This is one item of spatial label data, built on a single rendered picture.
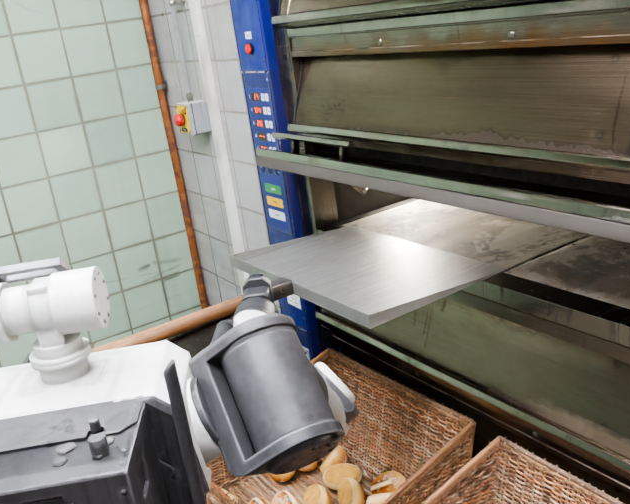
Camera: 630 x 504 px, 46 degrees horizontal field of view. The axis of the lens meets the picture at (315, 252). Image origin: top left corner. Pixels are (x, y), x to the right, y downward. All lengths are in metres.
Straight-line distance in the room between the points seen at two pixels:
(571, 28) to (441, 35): 0.29
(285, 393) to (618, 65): 0.74
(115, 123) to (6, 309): 1.89
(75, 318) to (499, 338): 0.98
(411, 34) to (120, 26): 1.37
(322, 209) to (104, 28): 1.07
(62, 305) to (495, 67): 0.90
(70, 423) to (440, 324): 1.08
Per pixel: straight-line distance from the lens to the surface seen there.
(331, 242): 1.83
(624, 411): 1.40
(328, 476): 1.91
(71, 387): 0.82
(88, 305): 0.78
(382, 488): 1.84
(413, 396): 1.79
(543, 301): 1.41
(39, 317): 0.80
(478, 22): 1.38
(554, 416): 1.48
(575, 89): 1.27
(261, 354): 0.78
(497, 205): 1.20
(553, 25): 1.27
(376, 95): 1.64
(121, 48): 2.66
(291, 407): 0.76
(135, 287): 2.77
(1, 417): 0.80
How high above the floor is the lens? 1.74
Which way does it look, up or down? 18 degrees down
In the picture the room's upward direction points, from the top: 8 degrees counter-clockwise
